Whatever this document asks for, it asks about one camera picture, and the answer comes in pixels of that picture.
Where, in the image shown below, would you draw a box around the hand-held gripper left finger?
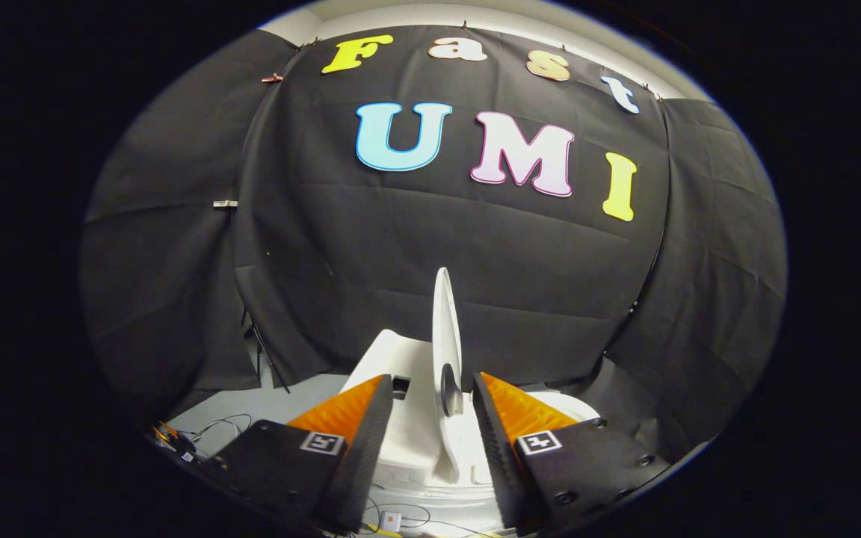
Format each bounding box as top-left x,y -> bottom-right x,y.
203,374 -> 395,535

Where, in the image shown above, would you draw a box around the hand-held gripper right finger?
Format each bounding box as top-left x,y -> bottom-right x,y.
472,371 -> 672,535

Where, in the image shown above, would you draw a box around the black round lid lifter tab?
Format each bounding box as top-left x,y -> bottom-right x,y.
441,362 -> 466,418

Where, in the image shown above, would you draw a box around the white toilet tank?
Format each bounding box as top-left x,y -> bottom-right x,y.
339,329 -> 437,423

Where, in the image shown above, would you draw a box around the black stand legs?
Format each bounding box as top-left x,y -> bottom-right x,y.
242,306 -> 291,395

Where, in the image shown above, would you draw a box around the black backdrop cloth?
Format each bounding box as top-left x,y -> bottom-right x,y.
79,26 -> 788,464

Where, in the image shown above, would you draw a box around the cables with coloured connectors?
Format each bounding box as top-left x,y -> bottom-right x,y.
149,413 -> 253,464

